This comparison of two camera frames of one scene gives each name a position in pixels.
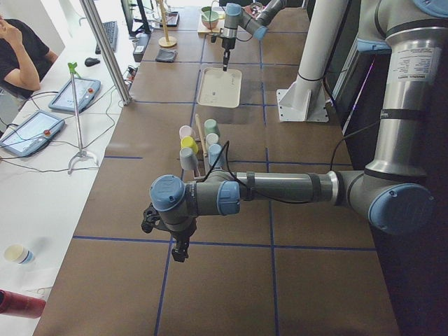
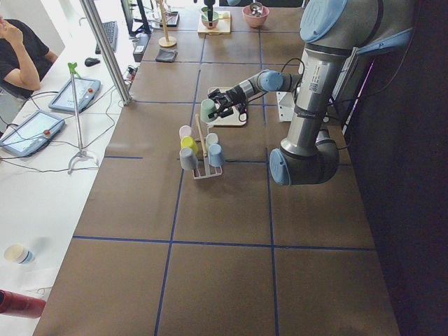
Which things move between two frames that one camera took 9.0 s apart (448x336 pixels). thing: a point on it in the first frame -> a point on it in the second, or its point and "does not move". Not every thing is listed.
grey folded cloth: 167,56 does not move
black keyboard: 111,29 does not move
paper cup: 18,254 does not move
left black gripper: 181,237 -> 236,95
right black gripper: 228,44 -> 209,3
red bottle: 17,305 does not move
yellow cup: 188,141 does not move
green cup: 211,127 -> 208,107
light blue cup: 214,151 does not move
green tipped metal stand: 80,152 does not move
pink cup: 185,131 does not move
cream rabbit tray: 219,88 -> 232,119
